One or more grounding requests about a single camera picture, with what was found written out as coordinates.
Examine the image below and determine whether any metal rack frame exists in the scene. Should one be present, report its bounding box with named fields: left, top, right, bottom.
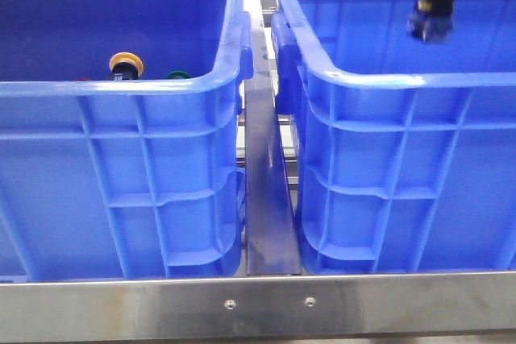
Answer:
left=1, top=271, right=515, bottom=342

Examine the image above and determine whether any metal divider rail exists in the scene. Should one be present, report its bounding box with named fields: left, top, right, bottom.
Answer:
left=244, top=11, right=302, bottom=276

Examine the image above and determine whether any blue plastic crate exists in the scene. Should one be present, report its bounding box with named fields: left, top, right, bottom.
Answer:
left=1, top=0, right=253, bottom=283
left=273, top=0, right=515, bottom=274

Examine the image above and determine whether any yellow push button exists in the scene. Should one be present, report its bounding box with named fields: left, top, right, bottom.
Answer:
left=109, top=52, right=144, bottom=81

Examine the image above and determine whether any right frame screw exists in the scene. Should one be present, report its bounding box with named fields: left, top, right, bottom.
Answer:
left=304, top=296, right=317, bottom=308

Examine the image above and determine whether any blue plastic crate right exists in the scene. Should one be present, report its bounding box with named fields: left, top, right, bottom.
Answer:
left=273, top=0, right=515, bottom=274

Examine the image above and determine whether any blue plastic crate left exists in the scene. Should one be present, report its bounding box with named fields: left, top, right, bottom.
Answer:
left=1, top=0, right=253, bottom=283

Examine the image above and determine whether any frame screw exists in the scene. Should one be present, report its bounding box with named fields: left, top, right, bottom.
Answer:
left=224, top=299, right=237, bottom=310
left=304, top=296, right=317, bottom=308

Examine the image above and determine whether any left frame screw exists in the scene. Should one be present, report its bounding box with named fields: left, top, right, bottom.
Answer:
left=224, top=299, right=237, bottom=310

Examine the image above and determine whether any green push button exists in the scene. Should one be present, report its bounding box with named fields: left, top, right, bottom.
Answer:
left=166, top=70, right=192, bottom=80

